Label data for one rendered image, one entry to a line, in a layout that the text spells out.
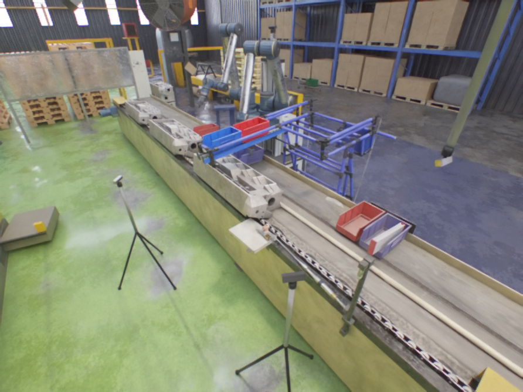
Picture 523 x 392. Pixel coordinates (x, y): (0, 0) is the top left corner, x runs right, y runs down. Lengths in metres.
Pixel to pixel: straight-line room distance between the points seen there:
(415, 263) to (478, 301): 0.37
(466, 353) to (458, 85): 9.12
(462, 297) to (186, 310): 2.04
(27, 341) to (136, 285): 0.89
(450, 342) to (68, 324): 2.76
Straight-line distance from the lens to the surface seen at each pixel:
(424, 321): 1.74
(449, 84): 10.34
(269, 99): 3.58
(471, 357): 1.75
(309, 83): 11.32
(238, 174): 2.36
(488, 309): 2.01
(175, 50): 8.53
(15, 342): 3.02
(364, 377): 1.91
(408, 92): 10.80
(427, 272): 2.01
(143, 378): 2.34
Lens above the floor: 2.06
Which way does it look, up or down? 33 degrees down
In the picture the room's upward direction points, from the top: straight up
